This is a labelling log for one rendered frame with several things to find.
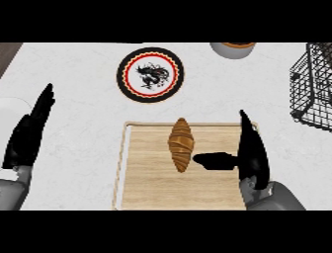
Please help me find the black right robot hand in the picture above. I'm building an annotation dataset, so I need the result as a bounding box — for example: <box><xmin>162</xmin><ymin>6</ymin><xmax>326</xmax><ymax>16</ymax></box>
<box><xmin>190</xmin><ymin>109</ymin><xmax>271</xmax><ymax>191</ymax></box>

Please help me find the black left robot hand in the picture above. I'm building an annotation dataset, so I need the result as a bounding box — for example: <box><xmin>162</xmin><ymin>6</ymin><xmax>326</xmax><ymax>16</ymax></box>
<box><xmin>0</xmin><ymin>82</ymin><xmax>55</xmax><ymax>170</ymax></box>

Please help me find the brown croissant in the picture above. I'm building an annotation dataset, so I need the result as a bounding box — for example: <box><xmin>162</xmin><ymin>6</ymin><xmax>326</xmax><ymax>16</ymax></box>
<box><xmin>165</xmin><ymin>117</ymin><xmax>194</xmax><ymax>174</ymax></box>

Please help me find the pale wooden tray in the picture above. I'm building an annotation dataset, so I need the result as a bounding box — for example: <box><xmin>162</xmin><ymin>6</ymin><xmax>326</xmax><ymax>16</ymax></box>
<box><xmin>110</xmin><ymin>121</ymin><xmax>261</xmax><ymax>211</ymax></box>

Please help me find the grey bowl with orange rim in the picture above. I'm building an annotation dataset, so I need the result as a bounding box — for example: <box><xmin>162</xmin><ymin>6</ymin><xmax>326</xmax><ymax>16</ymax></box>
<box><xmin>207</xmin><ymin>42</ymin><xmax>256</xmax><ymax>60</ymax></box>

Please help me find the black red patterned plate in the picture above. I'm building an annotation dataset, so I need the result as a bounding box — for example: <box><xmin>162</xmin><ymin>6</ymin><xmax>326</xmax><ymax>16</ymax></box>
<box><xmin>114</xmin><ymin>46</ymin><xmax>185</xmax><ymax>104</ymax></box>

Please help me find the black wire tiered basket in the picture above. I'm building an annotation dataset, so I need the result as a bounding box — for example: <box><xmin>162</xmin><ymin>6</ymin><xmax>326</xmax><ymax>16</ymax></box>
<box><xmin>287</xmin><ymin>42</ymin><xmax>332</xmax><ymax>139</ymax></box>

